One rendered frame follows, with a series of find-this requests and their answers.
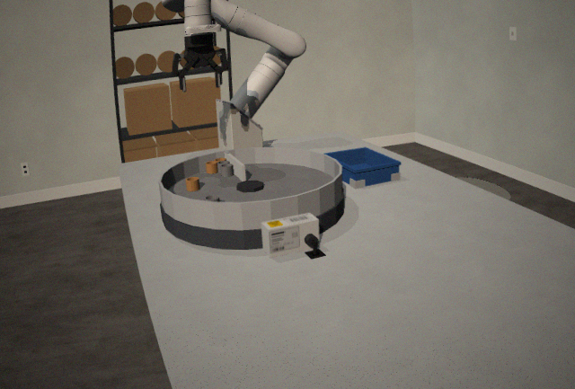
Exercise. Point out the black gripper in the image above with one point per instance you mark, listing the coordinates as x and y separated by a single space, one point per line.
203 56

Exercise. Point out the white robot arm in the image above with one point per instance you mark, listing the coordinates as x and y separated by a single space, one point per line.
266 75

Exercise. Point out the blue crate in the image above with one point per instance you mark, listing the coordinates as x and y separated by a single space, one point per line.
355 170

